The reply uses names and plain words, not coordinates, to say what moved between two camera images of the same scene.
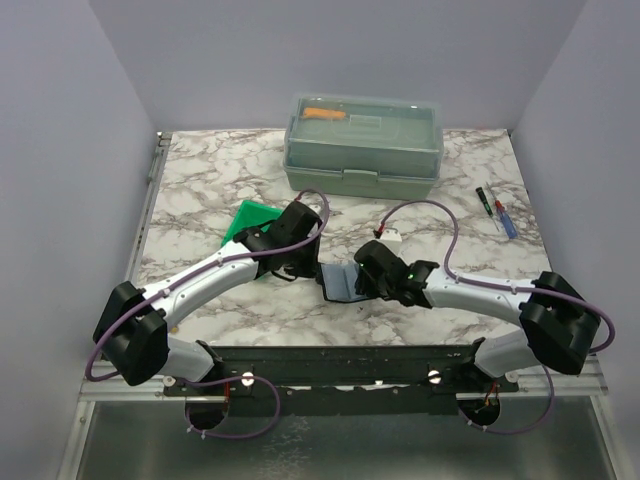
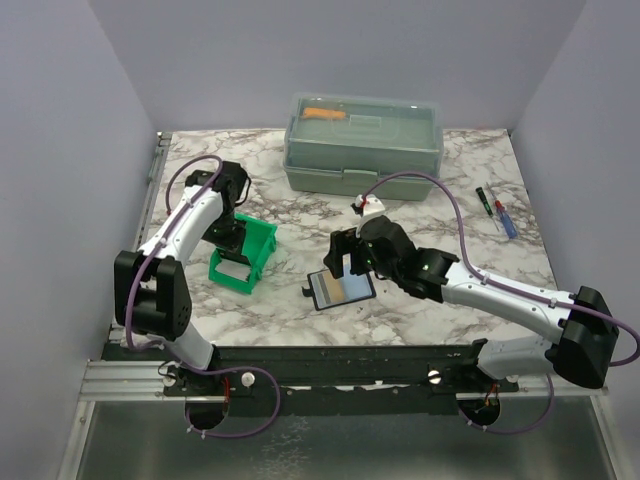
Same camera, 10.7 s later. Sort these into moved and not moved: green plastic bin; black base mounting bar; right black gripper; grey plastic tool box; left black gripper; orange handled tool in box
Moved: left black gripper; green plastic bin; right black gripper
Not moved: orange handled tool in box; grey plastic tool box; black base mounting bar
